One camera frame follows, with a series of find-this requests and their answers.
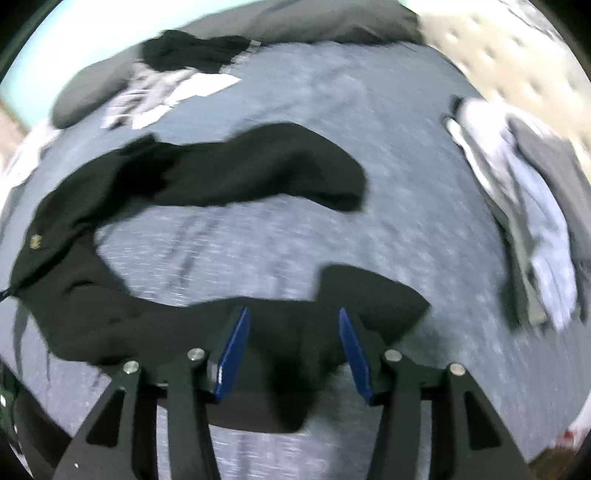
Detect light blue checked garment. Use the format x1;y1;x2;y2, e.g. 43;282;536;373
503;138;580;330

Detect black sweatshirt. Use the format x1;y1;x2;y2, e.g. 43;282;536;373
9;122;432;435

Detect long dark grey pillow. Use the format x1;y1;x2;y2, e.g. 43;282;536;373
50;0;426;130

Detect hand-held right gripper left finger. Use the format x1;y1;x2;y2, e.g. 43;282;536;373
53;307;252;480

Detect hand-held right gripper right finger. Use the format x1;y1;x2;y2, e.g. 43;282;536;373
338;308;532;480

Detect light grey folded garment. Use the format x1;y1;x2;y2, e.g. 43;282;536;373
445;97;513;208

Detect cream tufted headboard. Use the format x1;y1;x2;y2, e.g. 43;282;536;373
416;0;591;153

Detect light grey duvet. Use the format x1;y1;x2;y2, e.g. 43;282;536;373
0;122;61;222

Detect bed with blue patterned sheet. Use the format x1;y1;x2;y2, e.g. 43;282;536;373
0;39;591;480

